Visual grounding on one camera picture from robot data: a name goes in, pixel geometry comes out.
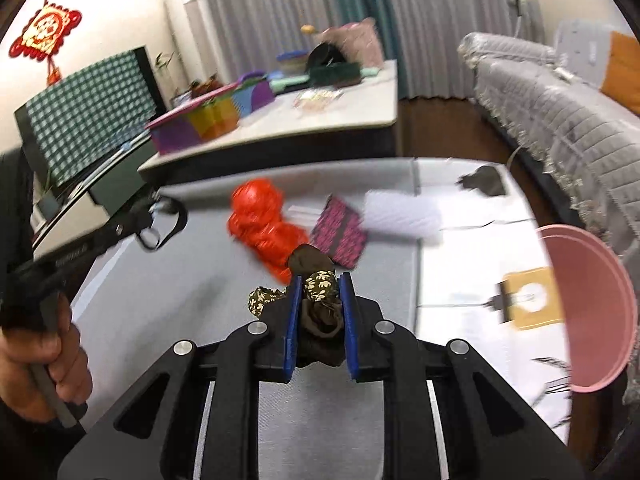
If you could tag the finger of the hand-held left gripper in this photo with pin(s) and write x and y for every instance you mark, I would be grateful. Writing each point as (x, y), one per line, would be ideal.
(181, 215)
(145, 246)

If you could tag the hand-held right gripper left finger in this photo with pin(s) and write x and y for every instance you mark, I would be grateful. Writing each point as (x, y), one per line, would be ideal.
(292, 330)

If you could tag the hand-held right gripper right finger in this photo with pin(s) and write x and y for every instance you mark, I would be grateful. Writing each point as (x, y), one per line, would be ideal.
(350, 330)

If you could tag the brown floral cloth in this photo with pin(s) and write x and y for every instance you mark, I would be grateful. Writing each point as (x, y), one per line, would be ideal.
(320, 282)

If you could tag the pink plastic basin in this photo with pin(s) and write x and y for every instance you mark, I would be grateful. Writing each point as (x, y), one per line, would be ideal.
(590, 300)

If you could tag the person's left forearm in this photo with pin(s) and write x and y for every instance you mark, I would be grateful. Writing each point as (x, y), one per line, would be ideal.
(25, 452)

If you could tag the person's left hand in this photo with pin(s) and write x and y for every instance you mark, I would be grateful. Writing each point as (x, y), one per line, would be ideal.
(30, 360)

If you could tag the grey foam mat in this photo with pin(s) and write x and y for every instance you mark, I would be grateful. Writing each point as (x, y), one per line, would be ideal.
(200, 280)

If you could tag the green television cabinet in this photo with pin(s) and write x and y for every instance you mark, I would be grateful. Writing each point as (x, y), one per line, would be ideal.
(115, 185)

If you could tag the large red plastic bag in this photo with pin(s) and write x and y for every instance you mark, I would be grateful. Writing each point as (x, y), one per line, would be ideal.
(260, 225)

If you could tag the multicoloured storage box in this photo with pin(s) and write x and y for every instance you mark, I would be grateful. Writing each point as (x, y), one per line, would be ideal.
(200, 125)

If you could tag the white printed tablecloth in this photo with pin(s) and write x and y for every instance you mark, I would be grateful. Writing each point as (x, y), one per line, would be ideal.
(450, 270)

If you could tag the white foam fruit net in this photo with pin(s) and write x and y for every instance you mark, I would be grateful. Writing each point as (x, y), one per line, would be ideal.
(400, 215)

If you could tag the brown teapot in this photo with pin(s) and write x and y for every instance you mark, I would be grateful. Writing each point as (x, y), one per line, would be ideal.
(205, 87)

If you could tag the green checkered cloth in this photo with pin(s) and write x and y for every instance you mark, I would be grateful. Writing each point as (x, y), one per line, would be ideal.
(90, 105)

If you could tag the black television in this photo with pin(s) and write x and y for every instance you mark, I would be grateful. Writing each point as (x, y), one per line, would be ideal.
(150, 75)

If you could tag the bamboo plant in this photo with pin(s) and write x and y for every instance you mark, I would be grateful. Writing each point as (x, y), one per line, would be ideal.
(165, 62)

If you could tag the mint green tray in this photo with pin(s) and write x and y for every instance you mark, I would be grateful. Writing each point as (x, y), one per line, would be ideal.
(290, 82)

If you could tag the white coffee table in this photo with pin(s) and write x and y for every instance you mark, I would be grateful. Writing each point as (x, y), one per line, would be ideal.
(325, 120)

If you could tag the clear plastic pieces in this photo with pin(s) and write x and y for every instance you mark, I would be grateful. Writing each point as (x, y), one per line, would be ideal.
(317, 99)

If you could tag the stack of coloured bowls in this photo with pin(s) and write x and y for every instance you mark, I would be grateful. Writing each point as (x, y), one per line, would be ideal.
(291, 62)

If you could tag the white standing air conditioner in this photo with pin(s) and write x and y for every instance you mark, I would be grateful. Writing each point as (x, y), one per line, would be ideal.
(192, 25)

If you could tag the black hat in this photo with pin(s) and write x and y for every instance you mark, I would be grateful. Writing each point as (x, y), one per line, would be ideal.
(325, 57)

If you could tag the grey curtain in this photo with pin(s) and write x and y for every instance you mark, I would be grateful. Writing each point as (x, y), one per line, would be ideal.
(450, 25)
(260, 10)

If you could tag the yellow round toy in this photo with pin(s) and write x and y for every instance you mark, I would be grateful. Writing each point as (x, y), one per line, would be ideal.
(308, 29)

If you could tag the pink lace basket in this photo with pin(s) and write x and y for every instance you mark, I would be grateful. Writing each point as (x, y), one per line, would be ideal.
(360, 42)

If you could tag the grey quilted sofa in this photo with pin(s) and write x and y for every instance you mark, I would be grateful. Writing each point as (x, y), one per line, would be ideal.
(550, 110)

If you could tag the white floor lamp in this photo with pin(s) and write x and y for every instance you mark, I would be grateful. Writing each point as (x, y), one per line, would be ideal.
(520, 2)

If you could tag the orange cushion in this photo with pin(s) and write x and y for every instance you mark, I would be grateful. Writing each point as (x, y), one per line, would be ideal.
(622, 70)

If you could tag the red wall ornament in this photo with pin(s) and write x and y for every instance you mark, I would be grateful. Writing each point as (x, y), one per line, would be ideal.
(47, 30)

